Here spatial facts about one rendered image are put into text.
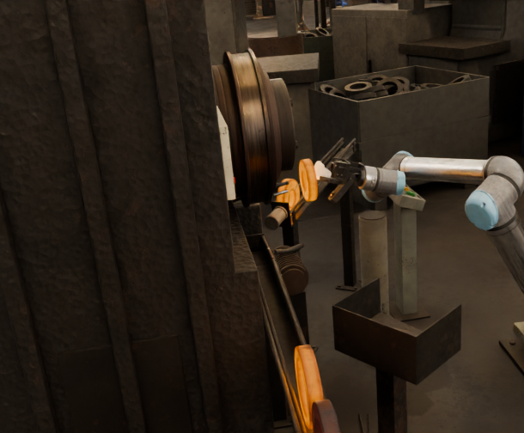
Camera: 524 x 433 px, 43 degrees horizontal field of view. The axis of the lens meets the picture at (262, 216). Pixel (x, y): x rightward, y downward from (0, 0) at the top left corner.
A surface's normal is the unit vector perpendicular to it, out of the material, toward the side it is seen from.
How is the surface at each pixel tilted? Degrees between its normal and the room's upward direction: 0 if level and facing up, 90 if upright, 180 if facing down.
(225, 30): 90
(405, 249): 90
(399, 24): 90
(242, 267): 0
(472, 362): 0
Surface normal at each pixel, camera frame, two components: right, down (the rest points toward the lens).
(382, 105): 0.40, 0.29
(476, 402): -0.09, -0.93
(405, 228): 0.15, 0.34
